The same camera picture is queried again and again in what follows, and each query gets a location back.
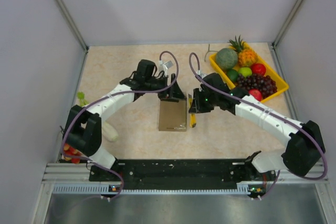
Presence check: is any red apple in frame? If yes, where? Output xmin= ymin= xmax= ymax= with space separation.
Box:
xmin=249 ymin=89 xmax=263 ymax=101
xmin=250 ymin=63 xmax=267 ymax=76

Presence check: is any purple grape bunch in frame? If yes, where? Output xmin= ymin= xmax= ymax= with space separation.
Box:
xmin=237 ymin=74 xmax=278 ymax=99

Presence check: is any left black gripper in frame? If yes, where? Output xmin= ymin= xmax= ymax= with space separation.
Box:
xmin=144 ymin=73 xmax=186 ymax=102

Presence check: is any green melon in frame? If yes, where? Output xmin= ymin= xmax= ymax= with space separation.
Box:
xmin=215 ymin=48 xmax=238 ymax=71

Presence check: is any yellow plastic tray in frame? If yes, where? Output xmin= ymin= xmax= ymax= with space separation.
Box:
xmin=206 ymin=44 xmax=289 ymax=103

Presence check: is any purple cable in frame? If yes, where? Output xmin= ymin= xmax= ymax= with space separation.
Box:
xmin=189 ymin=52 xmax=329 ymax=200
xmin=60 ymin=50 xmax=180 ymax=200

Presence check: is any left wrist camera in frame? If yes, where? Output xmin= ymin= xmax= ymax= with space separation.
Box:
xmin=158 ymin=60 xmax=174 ymax=71

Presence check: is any green celery stalk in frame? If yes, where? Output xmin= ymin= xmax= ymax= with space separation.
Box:
xmin=77 ymin=91 xmax=119 ymax=142

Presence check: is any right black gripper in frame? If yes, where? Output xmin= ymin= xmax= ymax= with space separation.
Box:
xmin=190 ymin=88 xmax=218 ymax=114

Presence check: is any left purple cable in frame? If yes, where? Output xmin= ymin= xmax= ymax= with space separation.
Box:
xmin=60 ymin=50 xmax=180 ymax=200

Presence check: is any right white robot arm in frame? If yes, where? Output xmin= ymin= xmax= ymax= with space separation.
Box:
xmin=190 ymin=71 xmax=326 ymax=180

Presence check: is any light green lime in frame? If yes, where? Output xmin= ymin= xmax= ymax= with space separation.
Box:
xmin=238 ymin=67 xmax=253 ymax=77

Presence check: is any red apple front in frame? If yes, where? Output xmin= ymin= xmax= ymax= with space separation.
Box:
xmin=249 ymin=89 xmax=263 ymax=101

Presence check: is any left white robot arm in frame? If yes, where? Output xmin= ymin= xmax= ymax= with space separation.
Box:
xmin=63 ymin=59 xmax=186 ymax=180

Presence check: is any brown cardboard express box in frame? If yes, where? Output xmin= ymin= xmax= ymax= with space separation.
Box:
xmin=158 ymin=100 xmax=187 ymax=132

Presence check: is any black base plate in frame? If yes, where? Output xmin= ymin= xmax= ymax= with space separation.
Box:
xmin=89 ymin=159 xmax=276 ymax=190

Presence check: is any dark green lime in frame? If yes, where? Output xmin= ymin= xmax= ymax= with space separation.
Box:
xmin=226 ymin=69 xmax=239 ymax=83

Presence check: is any red lychee bunch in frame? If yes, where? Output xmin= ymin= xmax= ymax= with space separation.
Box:
xmin=60 ymin=143 xmax=82 ymax=164

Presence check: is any yellow utility knife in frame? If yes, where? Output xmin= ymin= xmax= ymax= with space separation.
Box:
xmin=188 ymin=94 xmax=196 ymax=128

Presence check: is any pineapple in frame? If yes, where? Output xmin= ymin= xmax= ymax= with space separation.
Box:
xmin=228 ymin=36 xmax=258 ymax=67

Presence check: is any white slotted cable duct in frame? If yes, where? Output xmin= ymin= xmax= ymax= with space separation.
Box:
xmin=52 ymin=184 xmax=262 ymax=196

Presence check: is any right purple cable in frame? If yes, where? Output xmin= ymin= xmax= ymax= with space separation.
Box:
xmin=189 ymin=52 xmax=329 ymax=200

